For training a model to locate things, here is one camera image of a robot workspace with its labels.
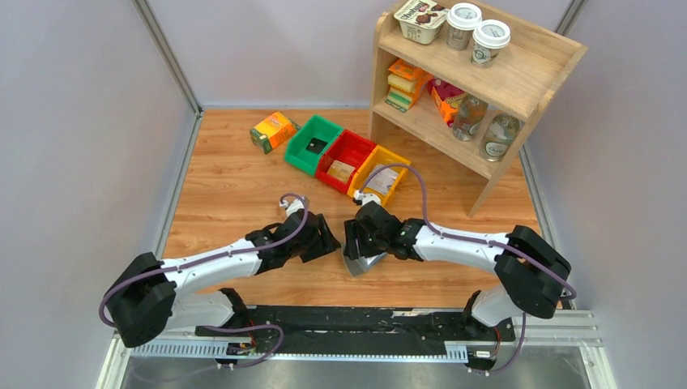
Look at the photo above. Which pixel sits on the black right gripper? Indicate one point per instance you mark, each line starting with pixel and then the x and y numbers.
pixel 354 232

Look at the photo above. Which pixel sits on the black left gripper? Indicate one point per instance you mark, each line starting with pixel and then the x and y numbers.
pixel 330 242

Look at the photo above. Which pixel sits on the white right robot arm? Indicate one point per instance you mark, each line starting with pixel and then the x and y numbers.
pixel 532 274

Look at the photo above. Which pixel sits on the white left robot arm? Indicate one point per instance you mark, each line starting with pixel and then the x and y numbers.
pixel 153 296

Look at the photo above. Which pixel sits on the white VIP card in bin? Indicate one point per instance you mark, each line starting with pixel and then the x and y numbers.
pixel 382 182

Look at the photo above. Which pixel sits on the gold credit card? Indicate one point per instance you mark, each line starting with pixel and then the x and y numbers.
pixel 340 171

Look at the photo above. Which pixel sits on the black credit card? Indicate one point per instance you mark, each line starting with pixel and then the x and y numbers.
pixel 316 146

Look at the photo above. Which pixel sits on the yellow plastic bin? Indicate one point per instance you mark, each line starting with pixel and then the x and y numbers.
pixel 378 158

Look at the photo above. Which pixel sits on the red plastic bin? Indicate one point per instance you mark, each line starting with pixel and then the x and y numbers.
pixel 350 148

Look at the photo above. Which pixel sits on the green plastic bin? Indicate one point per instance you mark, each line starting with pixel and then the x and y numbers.
pixel 316 127

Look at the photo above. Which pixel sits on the orange green sponge box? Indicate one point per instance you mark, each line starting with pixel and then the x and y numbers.
pixel 273 131

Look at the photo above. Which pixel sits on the stacked sponge pack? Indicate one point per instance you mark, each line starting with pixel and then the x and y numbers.
pixel 406 83

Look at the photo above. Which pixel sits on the red orange snack bag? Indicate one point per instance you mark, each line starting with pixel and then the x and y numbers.
pixel 446 97

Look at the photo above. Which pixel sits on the left clear glass bottle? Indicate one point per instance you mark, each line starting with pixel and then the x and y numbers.
pixel 470 115

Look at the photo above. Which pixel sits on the clear glass bottle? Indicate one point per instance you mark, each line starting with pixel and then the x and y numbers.
pixel 500 134
pixel 470 115

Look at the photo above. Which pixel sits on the right clear glass bottle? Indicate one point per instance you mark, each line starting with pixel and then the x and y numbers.
pixel 500 134

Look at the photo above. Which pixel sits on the right white lidded cup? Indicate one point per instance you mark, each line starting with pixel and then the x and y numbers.
pixel 490 37

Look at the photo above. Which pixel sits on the white lidded cup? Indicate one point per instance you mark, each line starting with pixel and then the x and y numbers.
pixel 462 20
pixel 490 37

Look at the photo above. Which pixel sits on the left white lidded cup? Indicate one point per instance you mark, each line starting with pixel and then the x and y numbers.
pixel 462 20

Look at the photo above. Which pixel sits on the aluminium rail frame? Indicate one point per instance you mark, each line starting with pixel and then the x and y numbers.
pixel 571 330

